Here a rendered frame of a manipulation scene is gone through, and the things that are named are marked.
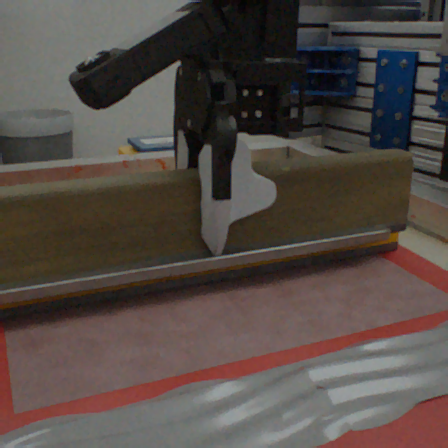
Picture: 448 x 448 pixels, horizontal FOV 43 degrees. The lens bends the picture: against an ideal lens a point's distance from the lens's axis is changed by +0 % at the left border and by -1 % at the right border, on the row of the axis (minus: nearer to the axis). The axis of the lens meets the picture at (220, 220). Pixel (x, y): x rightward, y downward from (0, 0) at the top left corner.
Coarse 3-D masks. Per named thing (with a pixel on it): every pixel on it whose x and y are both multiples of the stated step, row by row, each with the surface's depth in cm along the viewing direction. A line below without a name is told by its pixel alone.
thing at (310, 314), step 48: (240, 288) 47; (288, 288) 47; (336, 288) 47; (384, 288) 47; (432, 288) 47; (288, 336) 40; (336, 336) 40; (384, 336) 40; (384, 432) 31; (432, 432) 31
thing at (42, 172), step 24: (264, 144) 86; (288, 144) 86; (0, 168) 72; (24, 168) 72; (48, 168) 72; (72, 168) 73; (96, 168) 74; (120, 168) 76; (144, 168) 77; (168, 168) 78; (432, 192) 61; (408, 216) 62; (432, 216) 59
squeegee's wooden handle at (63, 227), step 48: (0, 192) 39; (48, 192) 40; (96, 192) 41; (144, 192) 42; (192, 192) 44; (288, 192) 47; (336, 192) 49; (384, 192) 51; (0, 240) 39; (48, 240) 41; (96, 240) 42; (144, 240) 43; (192, 240) 45; (240, 240) 47
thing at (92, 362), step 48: (192, 288) 47; (0, 336) 40; (48, 336) 40; (96, 336) 40; (144, 336) 40; (192, 336) 40; (240, 336) 40; (0, 384) 35; (48, 384) 35; (96, 384) 35; (144, 384) 35; (0, 432) 31
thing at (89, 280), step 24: (288, 240) 48; (312, 240) 48; (336, 240) 49; (360, 240) 50; (384, 240) 51; (144, 264) 44; (168, 264) 44; (192, 264) 44; (216, 264) 45; (240, 264) 46; (0, 288) 40; (24, 288) 40; (48, 288) 40; (72, 288) 41; (96, 288) 42
